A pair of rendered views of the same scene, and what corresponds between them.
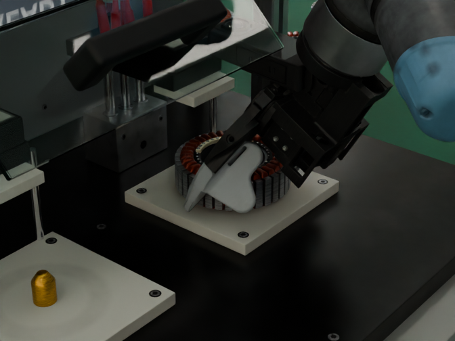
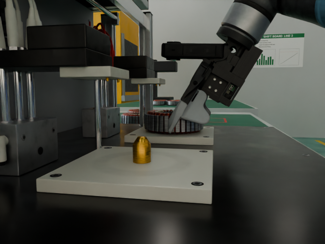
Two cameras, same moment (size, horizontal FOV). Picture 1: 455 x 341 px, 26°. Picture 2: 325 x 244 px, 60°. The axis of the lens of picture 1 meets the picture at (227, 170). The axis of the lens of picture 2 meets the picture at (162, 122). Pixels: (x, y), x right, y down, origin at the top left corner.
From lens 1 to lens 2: 0.62 m
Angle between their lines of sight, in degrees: 35
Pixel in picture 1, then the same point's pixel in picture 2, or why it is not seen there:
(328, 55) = (247, 26)
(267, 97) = (206, 63)
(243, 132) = (201, 79)
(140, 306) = (204, 155)
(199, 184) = (179, 113)
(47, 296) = (148, 153)
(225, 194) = (193, 116)
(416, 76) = not seen: outside the picture
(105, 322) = (198, 161)
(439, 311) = not seen: hidden behind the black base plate
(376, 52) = (266, 24)
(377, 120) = not seen: hidden behind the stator
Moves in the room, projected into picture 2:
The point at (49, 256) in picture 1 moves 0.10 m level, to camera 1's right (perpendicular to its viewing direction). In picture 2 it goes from (115, 151) to (182, 144)
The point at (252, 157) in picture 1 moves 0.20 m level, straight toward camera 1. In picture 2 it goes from (202, 96) to (310, 98)
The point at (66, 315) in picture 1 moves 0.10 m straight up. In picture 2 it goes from (167, 163) to (168, 66)
